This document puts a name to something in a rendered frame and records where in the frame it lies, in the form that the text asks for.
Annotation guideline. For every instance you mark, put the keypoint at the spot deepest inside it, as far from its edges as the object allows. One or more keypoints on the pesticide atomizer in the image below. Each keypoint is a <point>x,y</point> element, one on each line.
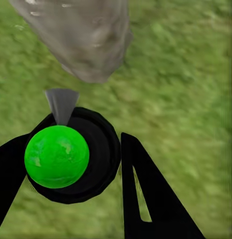
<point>74,153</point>

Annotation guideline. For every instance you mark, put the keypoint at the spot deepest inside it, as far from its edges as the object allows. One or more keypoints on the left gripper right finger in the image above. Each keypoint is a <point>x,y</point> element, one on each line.
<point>170,219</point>

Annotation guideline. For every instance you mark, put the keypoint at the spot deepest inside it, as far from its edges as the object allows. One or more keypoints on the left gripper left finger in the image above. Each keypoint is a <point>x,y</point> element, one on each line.
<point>12,171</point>

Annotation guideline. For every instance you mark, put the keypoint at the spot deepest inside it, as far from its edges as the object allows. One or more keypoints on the tree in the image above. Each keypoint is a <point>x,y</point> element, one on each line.
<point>89,38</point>

